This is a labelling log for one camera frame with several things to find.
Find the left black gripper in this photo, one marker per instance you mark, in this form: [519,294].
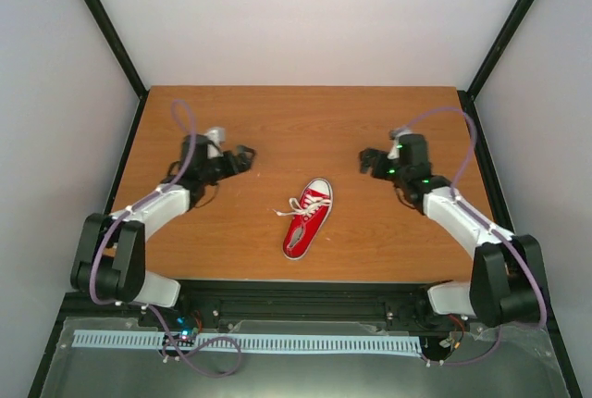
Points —
[243,164]

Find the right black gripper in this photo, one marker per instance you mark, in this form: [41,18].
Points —
[365,164]

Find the white shoelace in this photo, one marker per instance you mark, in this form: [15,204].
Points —
[306,208]

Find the red canvas sneaker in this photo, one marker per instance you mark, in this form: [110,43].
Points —
[302,232]

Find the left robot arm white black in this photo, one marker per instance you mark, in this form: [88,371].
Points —
[110,263]

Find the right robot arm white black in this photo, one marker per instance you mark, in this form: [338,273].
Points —
[508,281]

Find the green lit circuit board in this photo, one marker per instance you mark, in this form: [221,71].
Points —
[190,327]

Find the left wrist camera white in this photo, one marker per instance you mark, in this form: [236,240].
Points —
[216,137]

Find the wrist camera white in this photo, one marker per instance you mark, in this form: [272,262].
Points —
[395,136]
[216,137]

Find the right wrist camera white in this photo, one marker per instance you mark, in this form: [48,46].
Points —
[395,136]

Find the black aluminium rail base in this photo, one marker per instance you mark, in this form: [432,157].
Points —
[224,306]

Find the light blue cable duct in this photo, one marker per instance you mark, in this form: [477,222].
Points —
[259,343]

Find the left black frame post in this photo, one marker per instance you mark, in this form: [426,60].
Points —
[113,40]

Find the black frame post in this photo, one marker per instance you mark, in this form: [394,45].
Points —
[508,29]
[113,40]

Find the right black frame post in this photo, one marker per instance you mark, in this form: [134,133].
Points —
[508,29]

